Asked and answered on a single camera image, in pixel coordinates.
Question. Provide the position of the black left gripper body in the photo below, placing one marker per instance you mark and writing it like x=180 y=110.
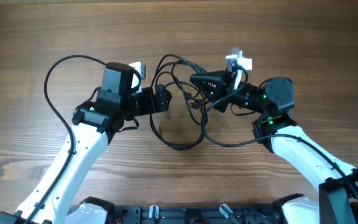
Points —
x=140 y=102

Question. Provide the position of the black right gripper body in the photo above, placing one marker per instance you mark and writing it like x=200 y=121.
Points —
x=222 y=103

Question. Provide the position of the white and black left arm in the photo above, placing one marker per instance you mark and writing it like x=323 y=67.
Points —
x=94 y=123

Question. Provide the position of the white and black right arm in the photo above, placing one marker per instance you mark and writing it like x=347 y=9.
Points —
x=335 y=180

